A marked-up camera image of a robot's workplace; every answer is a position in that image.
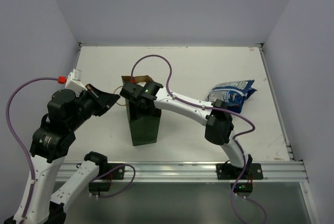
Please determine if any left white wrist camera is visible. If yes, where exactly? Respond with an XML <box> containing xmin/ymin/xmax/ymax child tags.
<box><xmin>57</xmin><ymin>68</ymin><xmax>87</xmax><ymax>96</ymax></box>

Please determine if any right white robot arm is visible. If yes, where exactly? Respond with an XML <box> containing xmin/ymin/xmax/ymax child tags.
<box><xmin>120</xmin><ymin>81</ymin><xmax>253</xmax><ymax>169</ymax></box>

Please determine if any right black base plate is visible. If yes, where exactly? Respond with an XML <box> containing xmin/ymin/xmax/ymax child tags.
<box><xmin>216</xmin><ymin>157</ymin><xmax>264</xmax><ymax>197</ymax></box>

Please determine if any blue snack packet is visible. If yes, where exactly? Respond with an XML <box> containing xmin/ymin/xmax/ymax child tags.
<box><xmin>206</xmin><ymin>79</ymin><xmax>257</xmax><ymax>108</ymax></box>
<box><xmin>228</xmin><ymin>87</ymin><xmax>257</xmax><ymax>113</ymax></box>

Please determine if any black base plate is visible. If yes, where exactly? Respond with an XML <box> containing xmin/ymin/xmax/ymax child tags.
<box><xmin>216</xmin><ymin>157</ymin><xmax>264</xmax><ymax>197</ymax></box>
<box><xmin>88</xmin><ymin>162</ymin><xmax>125</xmax><ymax>195</ymax></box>

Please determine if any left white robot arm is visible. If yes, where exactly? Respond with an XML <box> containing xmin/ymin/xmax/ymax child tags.
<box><xmin>4</xmin><ymin>84</ymin><xmax>120</xmax><ymax>223</ymax></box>

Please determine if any aluminium mounting rail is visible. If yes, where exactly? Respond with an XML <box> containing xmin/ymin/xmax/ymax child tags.
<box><xmin>56</xmin><ymin>160</ymin><xmax>308</xmax><ymax>183</ymax></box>

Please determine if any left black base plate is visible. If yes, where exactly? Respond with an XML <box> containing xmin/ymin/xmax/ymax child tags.
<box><xmin>88</xmin><ymin>162</ymin><xmax>125</xmax><ymax>195</ymax></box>

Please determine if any green paper bag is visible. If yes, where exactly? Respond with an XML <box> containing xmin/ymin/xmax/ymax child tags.
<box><xmin>121</xmin><ymin>75</ymin><xmax>161</xmax><ymax>146</ymax></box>

